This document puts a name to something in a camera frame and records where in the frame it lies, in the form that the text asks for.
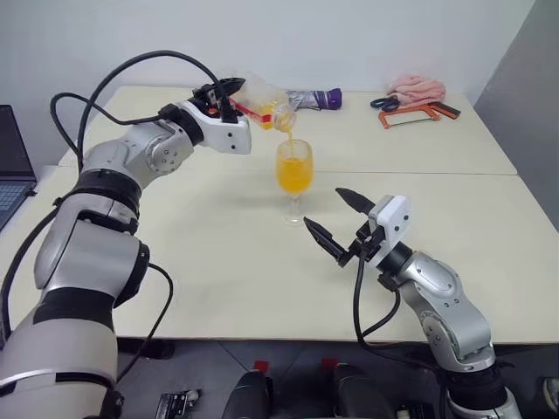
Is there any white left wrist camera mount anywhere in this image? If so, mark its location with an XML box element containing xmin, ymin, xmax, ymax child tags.
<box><xmin>180</xmin><ymin>98</ymin><xmax>253</xmax><ymax>155</ymax></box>

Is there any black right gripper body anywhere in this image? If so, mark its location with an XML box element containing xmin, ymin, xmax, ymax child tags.
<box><xmin>347</xmin><ymin>218</ymin><xmax>386</xmax><ymax>263</ymax></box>

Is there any folded silver purple umbrella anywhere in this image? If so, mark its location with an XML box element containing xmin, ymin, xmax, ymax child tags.
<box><xmin>283</xmin><ymin>87</ymin><xmax>343</xmax><ymax>111</ymax></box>

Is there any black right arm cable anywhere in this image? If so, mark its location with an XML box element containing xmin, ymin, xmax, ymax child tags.
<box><xmin>352</xmin><ymin>255</ymin><xmax>451</xmax><ymax>394</ymax></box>

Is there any pink towel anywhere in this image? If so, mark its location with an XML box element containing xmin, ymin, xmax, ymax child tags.
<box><xmin>386</xmin><ymin>73</ymin><xmax>446</xmax><ymax>105</ymax></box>

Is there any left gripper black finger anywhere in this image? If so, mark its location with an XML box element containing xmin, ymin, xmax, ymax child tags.
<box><xmin>216</xmin><ymin>76</ymin><xmax>247</xmax><ymax>94</ymax></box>

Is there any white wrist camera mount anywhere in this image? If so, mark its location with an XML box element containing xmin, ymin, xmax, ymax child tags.
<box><xmin>180</xmin><ymin>98</ymin><xmax>253</xmax><ymax>155</ymax></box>
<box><xmin>366</xmin><ymin>195</ymin><xmax>412</xmax><ymax>264</ymax></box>

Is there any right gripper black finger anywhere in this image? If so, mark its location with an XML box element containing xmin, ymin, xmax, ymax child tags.
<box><xmin>302</xmin><ymin>216</ymin><xmax>350</xmax><ymax>269</ymax></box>
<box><xmin>335</xmin><ymin>187</ymin><xmax>376</xmax><ymax>216</ymax></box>

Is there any dark laptop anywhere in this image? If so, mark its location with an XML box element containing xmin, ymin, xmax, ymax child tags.
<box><xmin>0</xmin><ymin>104</ymin><xmax>38</xmax><ymax>232</ymax></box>

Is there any clear wine glass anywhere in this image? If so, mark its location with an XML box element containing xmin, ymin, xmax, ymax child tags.
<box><xmin>276</xmin><ymin>138</ymin><xmax>314</xmax><ymax>226</ymax></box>

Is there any clear bottle with orange drink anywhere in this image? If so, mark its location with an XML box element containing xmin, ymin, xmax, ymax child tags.
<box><xmin>230</xmin><ymin>73</ymin><xmax>297</xmax><ymax>133</ymax></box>

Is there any small black metal device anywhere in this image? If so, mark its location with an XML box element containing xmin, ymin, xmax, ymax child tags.
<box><xmin>155</xmin><ymin>388</ymin><xmax>203</xmax><ymax>419</ymax></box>

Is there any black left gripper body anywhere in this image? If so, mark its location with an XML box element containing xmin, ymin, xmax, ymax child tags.
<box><xmin>190</xmin><ymin>81</ymin><xmax>242</xmax><ymax>124</ymax></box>

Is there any dark rounded shape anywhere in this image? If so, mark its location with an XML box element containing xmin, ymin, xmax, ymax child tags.
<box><xmin>229</xmin><ymin>369</ymin><xmax>275</xmax><ymax>419</ymax></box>
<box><xmin>332</xmin><ymin>363</ymin><xmax>397</xmax><ymax>419</ymax></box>

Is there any orange hacksaw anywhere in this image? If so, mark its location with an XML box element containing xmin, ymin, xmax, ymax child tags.
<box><xmin>377</xmin><ymin>100</ymin><xmax>462</xmax><ymax>131</ymax></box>

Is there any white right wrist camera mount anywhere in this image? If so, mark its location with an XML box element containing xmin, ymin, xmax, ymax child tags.
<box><xmin>366</xmin><ymin>195</ymin><xmax>412</xmax><ymax>264</ymax></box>

